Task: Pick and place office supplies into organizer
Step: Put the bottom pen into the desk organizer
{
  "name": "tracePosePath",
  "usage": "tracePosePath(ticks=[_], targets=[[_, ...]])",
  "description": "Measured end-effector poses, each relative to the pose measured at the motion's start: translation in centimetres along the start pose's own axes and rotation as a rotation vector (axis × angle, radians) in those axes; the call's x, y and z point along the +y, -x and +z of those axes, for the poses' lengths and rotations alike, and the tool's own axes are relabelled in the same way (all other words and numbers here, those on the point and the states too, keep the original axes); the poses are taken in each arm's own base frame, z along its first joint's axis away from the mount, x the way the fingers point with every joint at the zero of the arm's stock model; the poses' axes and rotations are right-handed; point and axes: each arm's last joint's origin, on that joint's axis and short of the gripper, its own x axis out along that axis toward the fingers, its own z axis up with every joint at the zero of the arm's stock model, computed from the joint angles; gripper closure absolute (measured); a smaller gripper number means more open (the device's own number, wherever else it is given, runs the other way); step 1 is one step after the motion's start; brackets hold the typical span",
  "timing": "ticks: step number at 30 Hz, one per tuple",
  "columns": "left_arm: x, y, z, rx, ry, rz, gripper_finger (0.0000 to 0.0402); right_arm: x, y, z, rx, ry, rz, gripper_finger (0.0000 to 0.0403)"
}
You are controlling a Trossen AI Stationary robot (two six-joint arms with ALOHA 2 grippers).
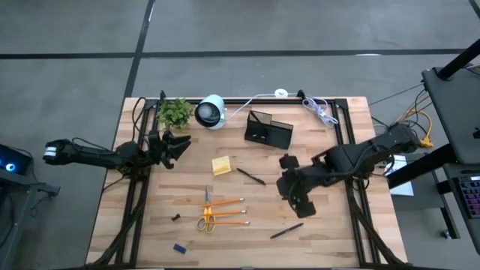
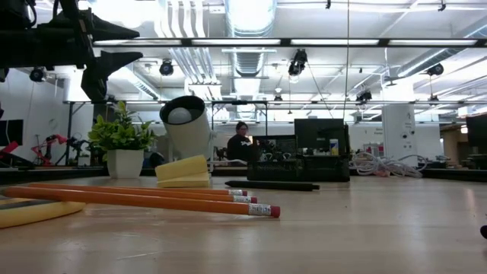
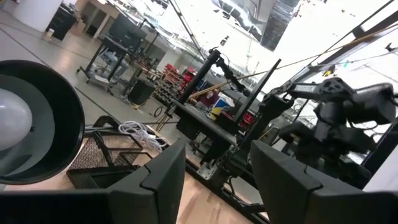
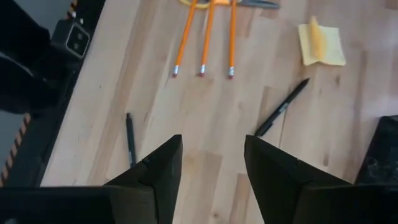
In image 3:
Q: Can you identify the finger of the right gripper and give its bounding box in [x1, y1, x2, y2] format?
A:
[294, 146, 373, 190]
[278, 121, 317, 147]

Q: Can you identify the black cabinet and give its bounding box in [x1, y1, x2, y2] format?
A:
[45, 3, 78, 41]

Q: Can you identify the black workstation with post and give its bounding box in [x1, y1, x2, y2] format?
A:
[172, 48, 282, 166]

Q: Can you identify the black mesh desk organizer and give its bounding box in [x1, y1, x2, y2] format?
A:
[65, 128, 156, 190]

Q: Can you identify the shelf with red bins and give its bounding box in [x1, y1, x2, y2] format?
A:
[154, 63, 197, 106]

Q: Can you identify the black office desk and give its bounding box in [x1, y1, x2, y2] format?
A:
[76, 14, 161, 94]

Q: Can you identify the white round pillar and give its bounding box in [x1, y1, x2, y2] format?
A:
[11, 0, 63, 33]

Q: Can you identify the black trash bin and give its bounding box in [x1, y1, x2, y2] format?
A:
[127, 80, 155, 106]

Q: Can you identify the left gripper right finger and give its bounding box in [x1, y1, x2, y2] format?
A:
[250, 139, 398, 224]

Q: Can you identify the person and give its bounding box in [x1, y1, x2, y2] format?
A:
[99, 49, 130, 84]

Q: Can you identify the white cable bundle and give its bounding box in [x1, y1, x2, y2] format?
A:
[118, 120, 169, 154]

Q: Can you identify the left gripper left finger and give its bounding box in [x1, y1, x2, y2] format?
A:
[0, 139, 188, 224]

